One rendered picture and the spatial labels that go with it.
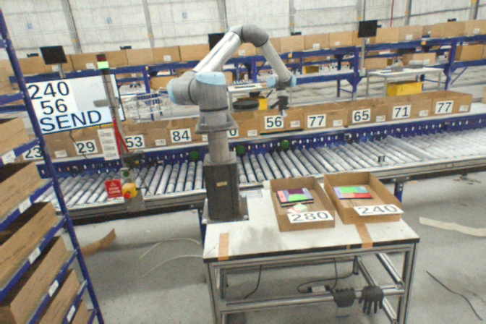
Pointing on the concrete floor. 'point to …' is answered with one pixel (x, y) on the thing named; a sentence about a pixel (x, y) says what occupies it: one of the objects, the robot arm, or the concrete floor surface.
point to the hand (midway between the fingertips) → (280, 119)
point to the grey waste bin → (245, 105)
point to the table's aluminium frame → (215, 281)
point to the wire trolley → (147, 105)
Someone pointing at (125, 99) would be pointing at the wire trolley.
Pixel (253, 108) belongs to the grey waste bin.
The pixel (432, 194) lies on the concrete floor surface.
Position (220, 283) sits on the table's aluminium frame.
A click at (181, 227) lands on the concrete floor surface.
